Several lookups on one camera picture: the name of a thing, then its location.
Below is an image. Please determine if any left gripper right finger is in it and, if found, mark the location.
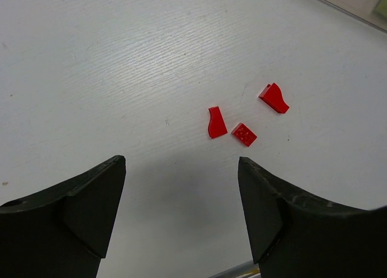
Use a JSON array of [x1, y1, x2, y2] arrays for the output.
[[238, 157, 386, 277]]

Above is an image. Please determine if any red small lego plate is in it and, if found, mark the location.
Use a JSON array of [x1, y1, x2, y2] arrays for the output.
[[232, 123, 257, 147]]

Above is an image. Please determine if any red curved lego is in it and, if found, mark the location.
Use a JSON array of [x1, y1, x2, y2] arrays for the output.
[[258, 83, 289, 114], [208, 106, 228, 139]]

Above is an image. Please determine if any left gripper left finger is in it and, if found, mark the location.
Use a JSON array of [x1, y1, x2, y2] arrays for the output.
[[1, 155, 126, 277]]

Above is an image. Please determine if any red curved lego left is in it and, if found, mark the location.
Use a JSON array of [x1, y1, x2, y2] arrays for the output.
[[208, 106, 228, 139]]

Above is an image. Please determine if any red curved lego right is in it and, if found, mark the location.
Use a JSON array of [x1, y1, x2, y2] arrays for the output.
[[258, 83, 289, 114]]

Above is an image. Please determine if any clear three-compartment organizer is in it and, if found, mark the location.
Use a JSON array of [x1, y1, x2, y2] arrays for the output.
[[321, 0, 386, 33]]

